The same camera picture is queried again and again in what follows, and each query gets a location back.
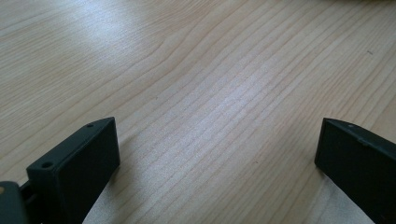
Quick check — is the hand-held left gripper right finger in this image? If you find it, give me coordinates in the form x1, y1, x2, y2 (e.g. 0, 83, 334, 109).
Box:
314, 117, 396, 224

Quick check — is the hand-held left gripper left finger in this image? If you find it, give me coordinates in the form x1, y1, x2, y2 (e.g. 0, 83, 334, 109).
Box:
25, 117, 121, 224

